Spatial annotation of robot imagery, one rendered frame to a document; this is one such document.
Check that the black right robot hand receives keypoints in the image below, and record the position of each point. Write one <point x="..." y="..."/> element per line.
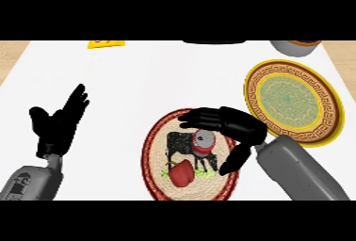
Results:
<point x="232" y="124"/>

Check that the red bell pepper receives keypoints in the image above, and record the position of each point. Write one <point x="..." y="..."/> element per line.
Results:
<point x="181" y="174"/>

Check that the grey pot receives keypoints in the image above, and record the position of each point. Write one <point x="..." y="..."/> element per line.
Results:
<point x="294" y="47"/>

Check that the yellow patterned plate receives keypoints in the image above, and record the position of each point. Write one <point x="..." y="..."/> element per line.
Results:
<point x="289" y="100"/>

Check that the yellow box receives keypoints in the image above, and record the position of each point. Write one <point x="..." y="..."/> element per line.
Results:
<point x="106" y="44"/>

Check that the red can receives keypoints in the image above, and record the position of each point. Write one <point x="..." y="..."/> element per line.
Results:
<point x="204" y="143"/>

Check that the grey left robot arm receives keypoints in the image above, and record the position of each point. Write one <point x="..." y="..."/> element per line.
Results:
<point x="32" y="182"/>

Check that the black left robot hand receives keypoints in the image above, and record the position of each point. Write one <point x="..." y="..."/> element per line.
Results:
<point x="57" y="125"/>

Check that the black appliance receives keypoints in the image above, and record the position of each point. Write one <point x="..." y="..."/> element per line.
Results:
<point x="212" y="41"/>

